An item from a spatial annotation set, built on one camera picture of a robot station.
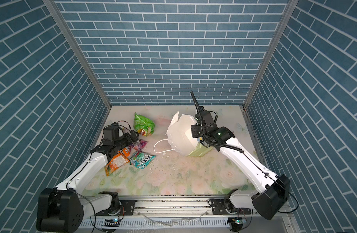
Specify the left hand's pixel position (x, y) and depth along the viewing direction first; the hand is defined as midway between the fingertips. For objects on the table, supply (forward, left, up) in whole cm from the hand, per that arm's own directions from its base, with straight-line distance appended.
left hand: (137, 136), depth 86 cm
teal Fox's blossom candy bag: (-11, -3, -10) cm, 15 cm away
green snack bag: (+11, -1, -5) cm, 12 cm away
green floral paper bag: (+4, -25, -7) cm, 27 cm away
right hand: (-1, -35, +11) cm, 37 cm away
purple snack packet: (-3, 0, -6) cm, 7 cm away
